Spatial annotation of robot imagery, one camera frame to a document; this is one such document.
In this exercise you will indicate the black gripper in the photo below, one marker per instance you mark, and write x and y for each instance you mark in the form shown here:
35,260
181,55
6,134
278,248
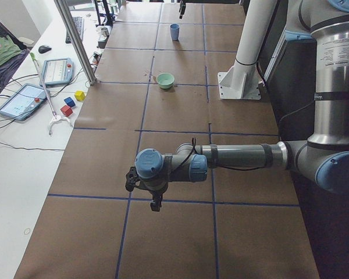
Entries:
154,194

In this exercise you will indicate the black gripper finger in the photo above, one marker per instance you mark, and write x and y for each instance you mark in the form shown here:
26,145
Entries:
182,8

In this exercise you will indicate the blue plastic cup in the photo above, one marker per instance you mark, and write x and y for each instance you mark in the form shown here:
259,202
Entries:
174,32

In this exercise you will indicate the mint green bowl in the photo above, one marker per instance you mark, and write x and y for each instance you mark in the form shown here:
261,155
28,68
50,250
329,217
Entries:
165,80

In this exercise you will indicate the silver metal cup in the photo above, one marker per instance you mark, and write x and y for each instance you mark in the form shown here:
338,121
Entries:
105,31

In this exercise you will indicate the white mounting pillar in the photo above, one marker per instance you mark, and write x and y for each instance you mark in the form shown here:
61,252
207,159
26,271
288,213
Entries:
241,80

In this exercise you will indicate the red cube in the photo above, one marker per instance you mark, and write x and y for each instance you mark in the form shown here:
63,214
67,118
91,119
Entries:
66,110

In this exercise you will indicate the grabber reach stick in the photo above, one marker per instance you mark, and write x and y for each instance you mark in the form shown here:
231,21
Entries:
55,117

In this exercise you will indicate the yellow cube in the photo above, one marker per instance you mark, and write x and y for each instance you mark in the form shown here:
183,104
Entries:
80,95

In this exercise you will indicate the blue cube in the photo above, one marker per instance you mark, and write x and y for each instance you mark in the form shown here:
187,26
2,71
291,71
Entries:
69,102

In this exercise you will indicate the far teach pendant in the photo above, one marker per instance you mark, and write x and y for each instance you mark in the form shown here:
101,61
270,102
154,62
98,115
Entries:
57,72

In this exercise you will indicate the teach pendant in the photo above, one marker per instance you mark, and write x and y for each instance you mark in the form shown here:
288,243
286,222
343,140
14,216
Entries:
24,102
57,72

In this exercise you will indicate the black computer mouse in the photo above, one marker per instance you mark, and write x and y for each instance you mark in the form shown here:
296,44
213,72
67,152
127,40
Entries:
43,49

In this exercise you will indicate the near teach pendant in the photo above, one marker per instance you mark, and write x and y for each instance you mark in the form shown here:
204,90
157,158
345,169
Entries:
24,102

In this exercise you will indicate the seated person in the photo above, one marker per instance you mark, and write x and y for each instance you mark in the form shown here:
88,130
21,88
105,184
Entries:
12,54

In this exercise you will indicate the aluminium frame post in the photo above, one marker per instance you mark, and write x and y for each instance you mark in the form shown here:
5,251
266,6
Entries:
76,40

